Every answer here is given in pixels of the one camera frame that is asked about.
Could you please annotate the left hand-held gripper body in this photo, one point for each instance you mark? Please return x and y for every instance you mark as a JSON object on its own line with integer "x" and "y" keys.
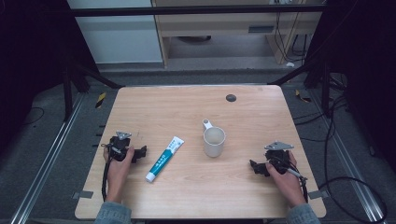
{"x": 120, "y": 146}

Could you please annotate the light wooden desk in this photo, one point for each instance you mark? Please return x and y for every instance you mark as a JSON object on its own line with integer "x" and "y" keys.
{"x": 218, "y": 25}

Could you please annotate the person's right hand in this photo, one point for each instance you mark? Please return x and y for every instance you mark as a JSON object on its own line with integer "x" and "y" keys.
{"x": 286, "y": 182}

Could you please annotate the grey round table grommet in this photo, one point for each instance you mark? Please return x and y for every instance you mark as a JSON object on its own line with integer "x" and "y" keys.
{"x": 231, "y": 98}

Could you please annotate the person's left hand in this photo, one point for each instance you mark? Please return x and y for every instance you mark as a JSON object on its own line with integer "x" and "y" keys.
{"x": 118, "y": 172}

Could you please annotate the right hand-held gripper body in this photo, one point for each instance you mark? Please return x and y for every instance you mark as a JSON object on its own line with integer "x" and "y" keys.
{"x": 277, "y": 155}

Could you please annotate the black metal stand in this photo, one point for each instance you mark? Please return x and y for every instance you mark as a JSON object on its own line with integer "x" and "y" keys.
{"x": 67, "y": 93}
{"x": 325, "y": 90}

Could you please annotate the black curtain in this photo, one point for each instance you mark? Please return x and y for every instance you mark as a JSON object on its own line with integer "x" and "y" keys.
{"x": 367, "y": 62}
{"x": 31, "y": 62}

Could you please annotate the white cabinet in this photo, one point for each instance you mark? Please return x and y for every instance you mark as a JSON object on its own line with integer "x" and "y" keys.
{"x": 118, "y": 37}

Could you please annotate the small white floor object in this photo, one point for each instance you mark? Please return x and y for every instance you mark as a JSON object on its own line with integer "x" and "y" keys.
{"x": 290, "y": 64}

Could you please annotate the black horizontal frame bar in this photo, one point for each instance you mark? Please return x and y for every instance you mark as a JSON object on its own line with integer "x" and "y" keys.
{"x": 186, "y": 10}

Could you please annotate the grey metal table bracket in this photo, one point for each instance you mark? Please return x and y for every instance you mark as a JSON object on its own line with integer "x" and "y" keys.
{"x": 318, "y": 194}
{"x": 82, "y": 194}

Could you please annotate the yellow and black tape strip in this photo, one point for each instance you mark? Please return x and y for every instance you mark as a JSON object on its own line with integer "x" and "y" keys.
{"x": 302, "y": 96}
{"x": 101, "y": 99}

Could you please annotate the aluminium floor rail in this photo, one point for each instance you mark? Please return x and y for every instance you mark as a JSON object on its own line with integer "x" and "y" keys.
{"x": 46, "y": 161}
{"x": 351, "y": 168}

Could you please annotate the white and teal toothpaste tube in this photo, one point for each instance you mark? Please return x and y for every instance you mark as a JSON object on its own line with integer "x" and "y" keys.
{"x": 164, "y": 158}

